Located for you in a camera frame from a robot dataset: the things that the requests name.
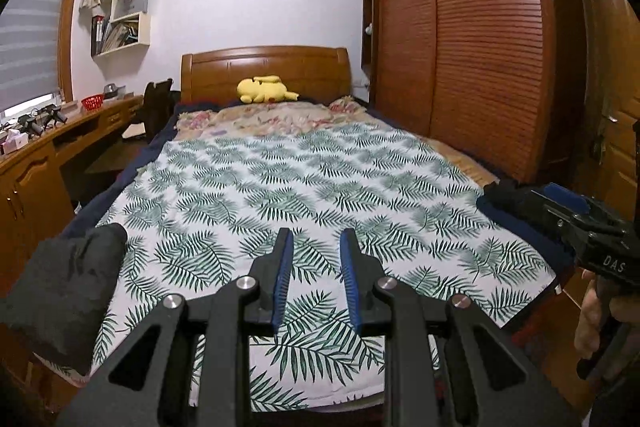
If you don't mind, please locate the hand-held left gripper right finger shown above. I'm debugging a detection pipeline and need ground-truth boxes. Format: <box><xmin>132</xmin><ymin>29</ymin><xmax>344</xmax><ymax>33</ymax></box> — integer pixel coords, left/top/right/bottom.
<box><xmin>340</xmin><ymin>229</ymin><xmax>581</xmax><ymax>427</ymax></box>

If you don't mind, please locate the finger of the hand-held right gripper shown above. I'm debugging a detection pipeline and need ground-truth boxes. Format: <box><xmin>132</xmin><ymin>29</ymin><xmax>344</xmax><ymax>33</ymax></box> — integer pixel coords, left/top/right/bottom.
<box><xmin>529</xmin><ymin>191</ymin><xmax>581</xmax><ymax>253</ymax></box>
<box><xmin>541</xmin><ymin>183</ymin><xmax>596</xmax><ymax>215</ymax></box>

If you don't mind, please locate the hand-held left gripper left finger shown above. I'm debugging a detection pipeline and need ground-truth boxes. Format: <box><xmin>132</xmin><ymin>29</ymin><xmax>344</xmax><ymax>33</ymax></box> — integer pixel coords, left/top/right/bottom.
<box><xmin>57</xmin><ymin>229</ymin><xmax>295</xmax><ymax>427</ymax></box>

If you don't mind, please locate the black jacket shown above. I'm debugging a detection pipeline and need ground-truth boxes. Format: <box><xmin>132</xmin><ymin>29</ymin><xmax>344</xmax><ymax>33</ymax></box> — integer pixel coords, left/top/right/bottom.
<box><xmin>0</xmin><ymin>223</ymin><xmax>130</xmax><ymax>375</ymax></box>

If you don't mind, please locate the person's right hand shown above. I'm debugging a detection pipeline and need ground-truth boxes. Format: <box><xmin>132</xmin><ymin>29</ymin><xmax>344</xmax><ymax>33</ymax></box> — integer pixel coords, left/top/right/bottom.
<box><xmin>574</xmin><ymin>269</ymin><xmax>608</xmax><ymax>360</ymax></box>

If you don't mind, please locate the navy folded cloth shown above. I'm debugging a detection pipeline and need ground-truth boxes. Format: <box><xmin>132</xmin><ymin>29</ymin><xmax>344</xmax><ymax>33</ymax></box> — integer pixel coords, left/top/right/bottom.
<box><xmin>475</xmin><ymin>194</ymin><xmax>576</xmax><ymax>268</ymax></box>

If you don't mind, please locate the dark folded cloth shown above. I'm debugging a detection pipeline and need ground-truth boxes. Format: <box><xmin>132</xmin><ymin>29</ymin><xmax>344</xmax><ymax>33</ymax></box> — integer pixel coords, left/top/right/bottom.
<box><xmin>482</xmin><ymin>179</ymin><xmax>551</xmax><ymax>208</ymax></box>

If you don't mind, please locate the leaf print bed sheet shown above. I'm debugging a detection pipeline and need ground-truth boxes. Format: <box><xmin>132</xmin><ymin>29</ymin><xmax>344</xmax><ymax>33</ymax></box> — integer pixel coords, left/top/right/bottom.
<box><xmin>92</xmin><ymin>122</ymin><xmax>561</xmax><ymax>413</ymax></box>

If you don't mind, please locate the wooden door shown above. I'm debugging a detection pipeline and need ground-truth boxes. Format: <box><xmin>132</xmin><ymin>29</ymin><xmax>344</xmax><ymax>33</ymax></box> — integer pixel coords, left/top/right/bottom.
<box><xmin>565</xmin><ymin>0</ymin><xmax>640</xmax><ymax>228</ymax></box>

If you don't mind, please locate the floral pillow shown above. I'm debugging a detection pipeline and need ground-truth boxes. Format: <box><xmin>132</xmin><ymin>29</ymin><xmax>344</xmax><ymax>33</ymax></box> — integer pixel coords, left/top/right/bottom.
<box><xmin>175</xmin><ymin>97</ymin><xmax>373</xmax><ymax>142</ymax></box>

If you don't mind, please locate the wooden louvred wardrobe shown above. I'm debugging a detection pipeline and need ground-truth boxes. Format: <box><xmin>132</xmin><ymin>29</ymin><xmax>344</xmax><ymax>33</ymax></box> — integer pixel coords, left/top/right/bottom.
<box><xmin>360</xmin><ymin>0</ymin><xmax>586</xmax><ymax>185</ymax></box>

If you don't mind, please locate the yellow plush toy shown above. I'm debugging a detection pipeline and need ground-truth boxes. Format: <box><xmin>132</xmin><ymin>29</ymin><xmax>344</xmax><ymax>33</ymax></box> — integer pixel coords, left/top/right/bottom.
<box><xmin>236</xmin><ymin>75</ymin><xmax>300</xmax><ymax>104</ymax></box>

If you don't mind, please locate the dark wooden chair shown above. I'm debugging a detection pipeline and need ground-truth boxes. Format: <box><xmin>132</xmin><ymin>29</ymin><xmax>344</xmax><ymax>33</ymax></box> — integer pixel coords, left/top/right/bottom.
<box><xmin>142</xmin><ymin>78</ymin><xmax>176</xmax><ymax>140</ymax></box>

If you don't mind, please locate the wooden bed headboard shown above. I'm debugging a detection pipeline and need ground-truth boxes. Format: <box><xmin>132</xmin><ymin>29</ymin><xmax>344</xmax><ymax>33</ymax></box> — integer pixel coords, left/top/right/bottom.
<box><xmin>180</xmin><ymin>46</ymin><xmax>351</xmax><ymax>105</ymax></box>

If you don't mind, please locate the wooden desk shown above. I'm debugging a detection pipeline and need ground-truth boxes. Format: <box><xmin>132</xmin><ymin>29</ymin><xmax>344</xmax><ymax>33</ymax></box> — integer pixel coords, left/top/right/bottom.
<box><xmin>0</xmin><ymin>94</ymin><xmax>146</xmax><ymax>288</ymax></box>

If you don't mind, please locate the tissue box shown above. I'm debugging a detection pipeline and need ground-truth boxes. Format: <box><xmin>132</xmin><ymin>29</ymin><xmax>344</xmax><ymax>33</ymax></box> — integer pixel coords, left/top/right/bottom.
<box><xmin>0</xmin><ymin>129</ymin><xmax>28</xmax><ymax>155</ymax></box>

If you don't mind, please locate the grey window blind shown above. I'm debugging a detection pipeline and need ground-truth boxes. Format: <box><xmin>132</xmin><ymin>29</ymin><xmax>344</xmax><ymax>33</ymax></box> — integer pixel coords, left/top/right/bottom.
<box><xmin>0</xmin><ymin>0</ymin><xmax>83</xmax><ymax>112</ymax></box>

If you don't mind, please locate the white wall shelf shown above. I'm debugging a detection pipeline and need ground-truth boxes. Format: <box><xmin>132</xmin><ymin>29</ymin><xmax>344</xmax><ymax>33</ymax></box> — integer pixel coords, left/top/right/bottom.
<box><xmin>90</xmin><ymin>0</ymin><xmax>156</xmax><ymax>58</ymax></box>

